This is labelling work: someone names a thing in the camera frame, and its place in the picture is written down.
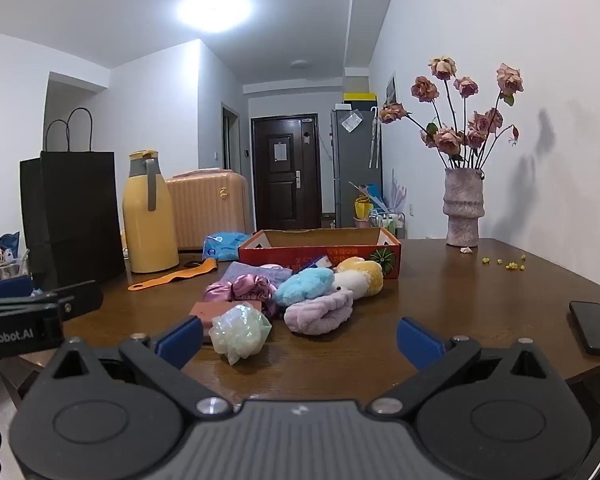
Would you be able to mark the bright ceiling light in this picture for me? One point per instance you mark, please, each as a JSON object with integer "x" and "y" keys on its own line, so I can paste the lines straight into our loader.
{"x": 215, "y": 10}

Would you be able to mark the blue bag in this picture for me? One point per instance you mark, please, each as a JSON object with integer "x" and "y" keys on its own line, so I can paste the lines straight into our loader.
{"x": 7, "y": 245}

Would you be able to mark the clear plastic bag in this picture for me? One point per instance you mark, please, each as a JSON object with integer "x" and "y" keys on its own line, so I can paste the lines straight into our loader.
{"x": 351, "y": 122}

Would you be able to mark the magenta satin scrunchie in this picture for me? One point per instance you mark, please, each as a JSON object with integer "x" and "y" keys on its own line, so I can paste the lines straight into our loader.
{"x": 254, "y": 287}

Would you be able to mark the purple dried flowers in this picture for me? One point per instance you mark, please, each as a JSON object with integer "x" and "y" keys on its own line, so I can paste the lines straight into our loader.
{"x": 397, "y": 192}

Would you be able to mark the yellow black box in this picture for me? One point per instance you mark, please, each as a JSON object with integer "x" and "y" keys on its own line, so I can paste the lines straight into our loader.
{"x": 360, "y": 96}

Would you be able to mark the scattered yellow flower buds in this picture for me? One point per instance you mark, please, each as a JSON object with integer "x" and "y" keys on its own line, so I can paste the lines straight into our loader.
{"x": 510, "y": 266}

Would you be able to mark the yellow flower wrap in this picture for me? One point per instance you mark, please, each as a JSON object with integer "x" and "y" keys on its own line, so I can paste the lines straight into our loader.
{"x": 362, "y": 210}

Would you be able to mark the round hallway ceiling lamp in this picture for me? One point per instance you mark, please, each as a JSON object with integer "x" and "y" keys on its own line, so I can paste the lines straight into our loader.
{"x": 300, "y": 63}

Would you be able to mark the lavender fluffy headband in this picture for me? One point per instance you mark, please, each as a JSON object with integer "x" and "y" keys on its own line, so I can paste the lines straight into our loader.
{"x": 320, "y": 312}

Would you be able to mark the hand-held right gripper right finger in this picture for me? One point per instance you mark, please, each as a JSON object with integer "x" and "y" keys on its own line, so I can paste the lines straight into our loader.
{"x": 420, "y": 342}

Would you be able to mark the pink ribbed suitcase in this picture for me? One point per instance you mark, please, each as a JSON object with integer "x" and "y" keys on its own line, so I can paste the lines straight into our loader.
{"x": 205, "y": 210}

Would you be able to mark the grey interior door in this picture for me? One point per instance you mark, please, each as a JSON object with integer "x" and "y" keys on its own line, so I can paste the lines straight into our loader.
{"x": 230, "y": 140}

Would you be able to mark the black smartphone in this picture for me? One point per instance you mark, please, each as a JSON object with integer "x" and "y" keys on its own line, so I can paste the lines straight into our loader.
{"x": 592, "y": 327}

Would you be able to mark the small blue white packet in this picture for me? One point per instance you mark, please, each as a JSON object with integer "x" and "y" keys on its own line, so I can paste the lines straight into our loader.
{"x": 322, "y": 262}

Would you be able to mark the small black object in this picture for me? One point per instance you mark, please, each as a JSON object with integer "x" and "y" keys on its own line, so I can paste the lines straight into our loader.
{"x": 192, "y": 263}

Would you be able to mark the yellow white plush toy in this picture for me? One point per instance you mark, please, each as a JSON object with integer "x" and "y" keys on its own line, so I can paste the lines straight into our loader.
{"x": 365, "y": 275}

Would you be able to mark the red cardboard box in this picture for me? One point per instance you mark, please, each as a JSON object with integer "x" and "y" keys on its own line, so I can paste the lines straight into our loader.
{"x": 305, "y": 255}

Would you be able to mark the wall picture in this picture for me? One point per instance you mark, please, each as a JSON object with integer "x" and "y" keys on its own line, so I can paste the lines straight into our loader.
{"x": 391, "y": 90}

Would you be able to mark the mauve satin scrunchie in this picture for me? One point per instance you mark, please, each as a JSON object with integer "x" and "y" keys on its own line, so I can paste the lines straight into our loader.
{"x": 217, "y": 292}

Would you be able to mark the small cart with bottles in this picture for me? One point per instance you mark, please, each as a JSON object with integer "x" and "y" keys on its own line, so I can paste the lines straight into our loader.
{"x": 387, "y": 222}

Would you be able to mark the blue plush toy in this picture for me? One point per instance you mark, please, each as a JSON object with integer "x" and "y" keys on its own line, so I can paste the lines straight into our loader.
{"x": 302, "y": 285}

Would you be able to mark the white hanging umbrella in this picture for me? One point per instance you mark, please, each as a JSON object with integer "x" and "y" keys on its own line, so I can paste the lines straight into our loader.
{"x": 375, "y": 135}

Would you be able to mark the dark wooden door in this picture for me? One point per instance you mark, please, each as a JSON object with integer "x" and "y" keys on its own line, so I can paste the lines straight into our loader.
{"x": 285, "y": 185}

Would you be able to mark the pink textured vase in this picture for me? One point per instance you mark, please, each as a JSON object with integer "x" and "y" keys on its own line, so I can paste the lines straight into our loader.
{"x": 462, "y": 210}

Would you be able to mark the blue wet wipes pack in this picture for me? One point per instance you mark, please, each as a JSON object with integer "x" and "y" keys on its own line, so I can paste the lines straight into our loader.
{"x": 225, "y": 245}

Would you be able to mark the grey refrigerator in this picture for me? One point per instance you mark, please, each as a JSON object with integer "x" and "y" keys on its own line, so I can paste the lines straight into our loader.
{"x": 350, "y": 175}

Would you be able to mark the black paper bag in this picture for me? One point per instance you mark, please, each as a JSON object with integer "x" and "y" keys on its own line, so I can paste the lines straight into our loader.
{"x": 70, "y": 210}

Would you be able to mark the bunch of dried pink roses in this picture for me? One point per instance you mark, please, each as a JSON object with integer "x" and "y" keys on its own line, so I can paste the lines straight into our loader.
{"x": 450, "y": 140}

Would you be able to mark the yellow thermos jug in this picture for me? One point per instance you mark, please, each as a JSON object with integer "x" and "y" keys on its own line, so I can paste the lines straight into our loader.
{"x": 150, "y": 230}

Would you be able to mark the purple burlap pouch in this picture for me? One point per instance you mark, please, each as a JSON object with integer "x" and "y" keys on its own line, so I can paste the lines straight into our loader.
{"x": 252, "y": 270}

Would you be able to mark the blue wrapped bundle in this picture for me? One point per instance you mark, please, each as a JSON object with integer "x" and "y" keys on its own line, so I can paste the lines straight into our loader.
{"x": 372, "y": 195}

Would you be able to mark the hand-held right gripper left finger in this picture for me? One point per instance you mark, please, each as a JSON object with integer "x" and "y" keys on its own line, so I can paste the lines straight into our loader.
{"x": 182, "y": 340}

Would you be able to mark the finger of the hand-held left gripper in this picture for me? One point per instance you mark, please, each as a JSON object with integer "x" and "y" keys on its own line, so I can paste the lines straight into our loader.
{"x": 82, "y": 300}

